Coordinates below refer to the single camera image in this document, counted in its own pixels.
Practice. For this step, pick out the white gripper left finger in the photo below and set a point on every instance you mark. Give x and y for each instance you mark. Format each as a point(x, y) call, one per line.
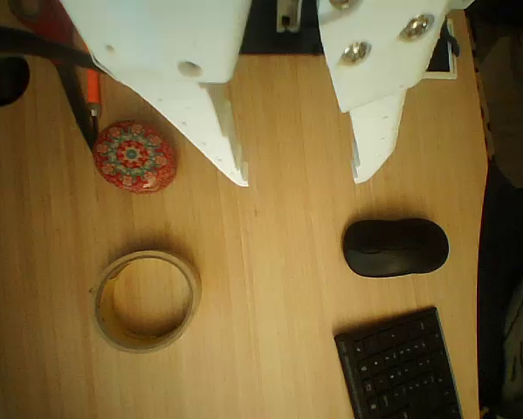
point(165, 39)

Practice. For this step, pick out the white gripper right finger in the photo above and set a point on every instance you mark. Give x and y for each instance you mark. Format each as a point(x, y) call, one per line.
point(374, 87)

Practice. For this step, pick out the white tape ring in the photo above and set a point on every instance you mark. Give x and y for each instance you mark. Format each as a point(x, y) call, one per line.
point(147, 345)

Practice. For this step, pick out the red patterned round ball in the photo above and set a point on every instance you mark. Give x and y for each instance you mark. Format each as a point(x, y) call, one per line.
point(132, 155)

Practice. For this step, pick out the white framed photo card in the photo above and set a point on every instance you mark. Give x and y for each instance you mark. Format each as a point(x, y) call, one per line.
point(440, 73)

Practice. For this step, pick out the orange utility knife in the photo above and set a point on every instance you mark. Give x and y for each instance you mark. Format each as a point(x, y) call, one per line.
point(93, 89)

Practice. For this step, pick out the black base board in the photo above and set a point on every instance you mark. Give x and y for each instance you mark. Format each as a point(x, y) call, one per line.
point(263, 43)

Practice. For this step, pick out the black computer mouse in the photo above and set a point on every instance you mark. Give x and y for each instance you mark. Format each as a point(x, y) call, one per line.
point(394, 249)

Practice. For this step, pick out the black computer keyboard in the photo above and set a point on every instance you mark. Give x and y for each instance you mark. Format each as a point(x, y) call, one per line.
point(401, 371)

